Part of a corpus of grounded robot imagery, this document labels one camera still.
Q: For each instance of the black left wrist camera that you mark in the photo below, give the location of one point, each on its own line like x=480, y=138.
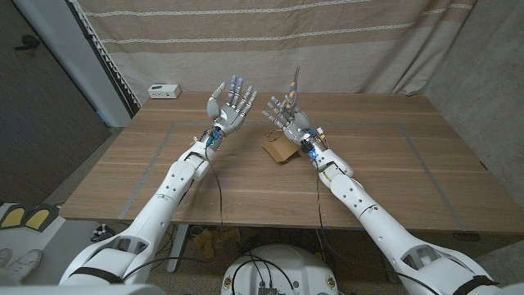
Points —
x=212, y=137

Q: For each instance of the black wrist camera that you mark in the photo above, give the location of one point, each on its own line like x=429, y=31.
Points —
x=212, y=137
x=308, y=147

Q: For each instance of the black triangle-patterned trim strip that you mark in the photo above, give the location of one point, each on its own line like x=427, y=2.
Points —
x=112, y=71

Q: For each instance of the white sneaker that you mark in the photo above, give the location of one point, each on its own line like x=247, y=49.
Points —
x=24, y=264
x=5, y=256

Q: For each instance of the dark flat table foot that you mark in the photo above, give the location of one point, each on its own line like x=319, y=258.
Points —
x=466, y=237

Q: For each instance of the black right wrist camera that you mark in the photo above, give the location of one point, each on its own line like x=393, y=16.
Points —
x=308, y=147

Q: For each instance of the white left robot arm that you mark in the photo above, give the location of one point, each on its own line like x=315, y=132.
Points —
x=163, y=196

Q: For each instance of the white power strip box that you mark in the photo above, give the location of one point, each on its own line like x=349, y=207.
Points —
x=163, y=91

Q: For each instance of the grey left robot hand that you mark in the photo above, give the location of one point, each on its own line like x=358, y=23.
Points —
x=228, y=116

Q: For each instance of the grey tape outline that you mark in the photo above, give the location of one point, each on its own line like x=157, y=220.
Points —
x=155, y=157

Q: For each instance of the beige striped curtain backdrop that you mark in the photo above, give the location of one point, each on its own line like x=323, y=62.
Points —
x=348, y=49

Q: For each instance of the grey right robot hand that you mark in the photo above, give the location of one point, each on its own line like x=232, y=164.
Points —
x=296, y=125

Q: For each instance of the brown paper bag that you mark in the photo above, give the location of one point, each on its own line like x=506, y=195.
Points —
x=282, y=151

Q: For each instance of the brown cardboard scraps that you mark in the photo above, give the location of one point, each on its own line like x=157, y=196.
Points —
x=217, y=239

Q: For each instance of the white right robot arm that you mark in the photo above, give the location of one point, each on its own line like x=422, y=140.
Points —
x=368, y=213

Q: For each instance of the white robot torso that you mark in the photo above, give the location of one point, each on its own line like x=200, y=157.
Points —
x=299, y=266

